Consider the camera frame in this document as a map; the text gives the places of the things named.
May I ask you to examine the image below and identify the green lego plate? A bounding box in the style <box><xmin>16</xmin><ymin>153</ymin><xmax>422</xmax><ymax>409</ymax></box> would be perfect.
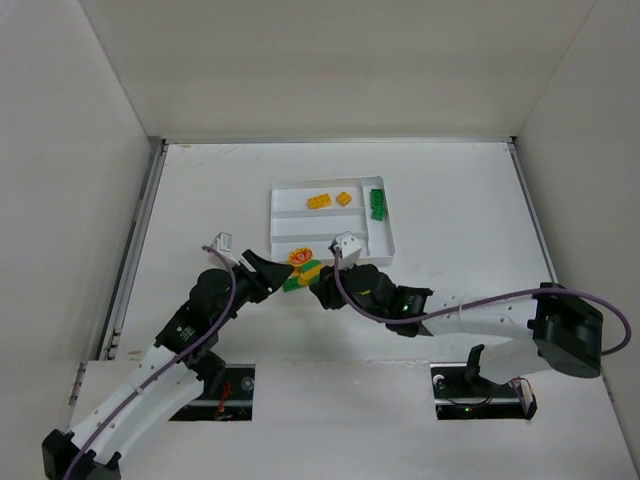
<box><xmin>370</xmin><ymin>188</ymin><xmax>387</xmax><ymax>221</ymax></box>

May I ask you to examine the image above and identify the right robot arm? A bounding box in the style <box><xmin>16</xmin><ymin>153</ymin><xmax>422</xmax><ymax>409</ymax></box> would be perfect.
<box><xmin>310</xmin><ymin>265</ymin><xmax>603</xmax><ymax>384</ymax></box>

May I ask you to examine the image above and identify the flower lego stack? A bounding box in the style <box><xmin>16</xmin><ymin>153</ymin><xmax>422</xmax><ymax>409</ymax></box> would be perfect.
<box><xmin>283</xmin><ymin>247</ymin><xmax>323</xmax><ymax>292</ymax></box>

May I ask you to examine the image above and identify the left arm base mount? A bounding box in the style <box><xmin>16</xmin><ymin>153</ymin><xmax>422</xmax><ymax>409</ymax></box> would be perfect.
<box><xmin>170</xmin><ymin>352</ymin><xmax>256</xmax><ymax>422</ymax></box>

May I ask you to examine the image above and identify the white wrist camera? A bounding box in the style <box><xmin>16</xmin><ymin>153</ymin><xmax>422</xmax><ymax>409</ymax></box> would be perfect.
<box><xmin>210</xmin><ymin>231</ymin><xmax>233</xmax><ymax>253</ymax></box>
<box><xmin>329</xmin><ymin>231</ymin><xmax>362</xmax><ymax>270</ymax></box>

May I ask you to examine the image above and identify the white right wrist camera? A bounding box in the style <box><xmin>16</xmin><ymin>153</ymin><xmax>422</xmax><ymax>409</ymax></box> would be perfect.
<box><xmin>329</xmin><ymin>231</ymin><xmax>362</xmax><ymax>270</ymax></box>

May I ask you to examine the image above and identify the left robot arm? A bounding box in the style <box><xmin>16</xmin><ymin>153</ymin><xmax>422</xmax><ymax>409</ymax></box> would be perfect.
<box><xmin>42</xmin><ymin>250</ymin><xmax>294</xmax><ymax>479</ymax></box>

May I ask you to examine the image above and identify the white divided sorting tray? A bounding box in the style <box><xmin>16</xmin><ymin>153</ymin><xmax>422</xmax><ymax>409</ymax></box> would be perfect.
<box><xmin>269</xmin><ymin>176</ymin><xmax>396</xmax><ymax>264</ymax></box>

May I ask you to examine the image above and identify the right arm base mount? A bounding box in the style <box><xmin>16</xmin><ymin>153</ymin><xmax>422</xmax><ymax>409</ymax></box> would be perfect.
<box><xmin>430</xmin><ymin>345</ymin><xmax>538</xmax><ymax>421</ymax></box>

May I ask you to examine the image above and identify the small yellow lego brick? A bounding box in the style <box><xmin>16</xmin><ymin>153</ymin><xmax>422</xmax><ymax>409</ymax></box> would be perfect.
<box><xmin>336</xmin><ymin>192</ymin><xmax>352</xmax><ymax>207</ymax></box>

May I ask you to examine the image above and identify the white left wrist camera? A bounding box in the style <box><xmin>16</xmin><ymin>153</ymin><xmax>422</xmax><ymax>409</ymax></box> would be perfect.
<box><xmin>210</xmin><ymin>231</ymin><xmax>233</xmax><ymax>253</ymax></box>

